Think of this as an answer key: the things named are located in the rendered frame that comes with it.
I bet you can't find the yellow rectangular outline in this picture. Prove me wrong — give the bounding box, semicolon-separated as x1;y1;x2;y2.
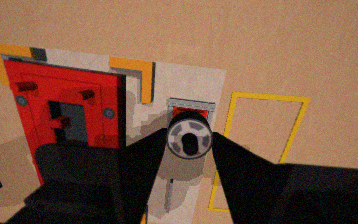
208;91;311;213

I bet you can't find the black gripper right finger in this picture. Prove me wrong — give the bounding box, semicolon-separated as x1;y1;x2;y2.
212;132;358;224

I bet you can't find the black tyre with grey wheel rim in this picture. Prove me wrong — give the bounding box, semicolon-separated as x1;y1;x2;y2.
166;111;213;160

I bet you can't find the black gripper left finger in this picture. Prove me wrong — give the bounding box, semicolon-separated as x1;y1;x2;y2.
34;128;167;224

